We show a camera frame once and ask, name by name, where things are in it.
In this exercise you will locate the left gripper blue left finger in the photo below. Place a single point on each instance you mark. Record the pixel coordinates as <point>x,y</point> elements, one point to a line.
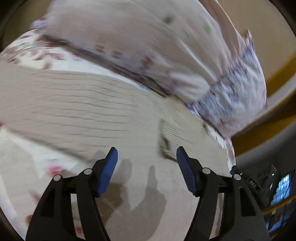
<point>53,218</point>

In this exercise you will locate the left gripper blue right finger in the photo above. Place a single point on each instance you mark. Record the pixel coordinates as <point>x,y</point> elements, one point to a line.
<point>241,217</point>

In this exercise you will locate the lit monitor screen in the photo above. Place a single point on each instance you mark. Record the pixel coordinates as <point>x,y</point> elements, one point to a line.
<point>277,217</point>

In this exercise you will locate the pink floral pillow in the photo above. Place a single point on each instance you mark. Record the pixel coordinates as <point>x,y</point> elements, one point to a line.
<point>189,49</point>

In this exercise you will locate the wooden bed frame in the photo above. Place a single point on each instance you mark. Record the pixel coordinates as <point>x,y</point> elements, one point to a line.
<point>273,119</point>

